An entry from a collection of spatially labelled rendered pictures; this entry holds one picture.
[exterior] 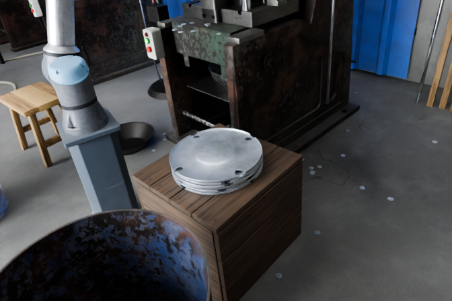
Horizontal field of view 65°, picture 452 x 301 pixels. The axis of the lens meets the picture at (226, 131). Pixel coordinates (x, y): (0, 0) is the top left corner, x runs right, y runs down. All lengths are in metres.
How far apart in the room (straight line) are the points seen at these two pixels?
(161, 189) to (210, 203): 0.17
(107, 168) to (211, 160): 0.43
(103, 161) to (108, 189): 0.12
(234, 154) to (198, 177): 0.15
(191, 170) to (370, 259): 0.68
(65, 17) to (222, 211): 0.81
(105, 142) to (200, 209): 0.46
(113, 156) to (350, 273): 0.89
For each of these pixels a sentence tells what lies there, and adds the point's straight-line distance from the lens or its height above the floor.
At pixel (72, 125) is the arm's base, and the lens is 1.29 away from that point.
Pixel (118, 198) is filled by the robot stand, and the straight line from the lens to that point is 1.42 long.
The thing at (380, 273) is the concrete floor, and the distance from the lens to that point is 1.32.
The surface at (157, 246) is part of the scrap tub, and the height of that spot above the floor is 0.37.
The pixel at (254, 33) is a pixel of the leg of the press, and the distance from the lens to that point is 1.40.
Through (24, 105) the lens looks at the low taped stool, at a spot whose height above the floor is 0.33.
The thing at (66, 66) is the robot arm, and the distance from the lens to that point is 1.22.
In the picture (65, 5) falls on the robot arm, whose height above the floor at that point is 0.83.
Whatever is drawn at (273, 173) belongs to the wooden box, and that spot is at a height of 0.35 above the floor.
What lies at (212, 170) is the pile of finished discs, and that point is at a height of 0.40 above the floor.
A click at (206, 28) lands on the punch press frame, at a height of 0.64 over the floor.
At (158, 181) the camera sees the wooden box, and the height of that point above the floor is 0.35.
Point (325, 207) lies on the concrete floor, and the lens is 1.50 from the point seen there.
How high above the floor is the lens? 1.02
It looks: 31 degrees down
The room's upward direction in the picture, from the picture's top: 6 degrees counter-clockwise
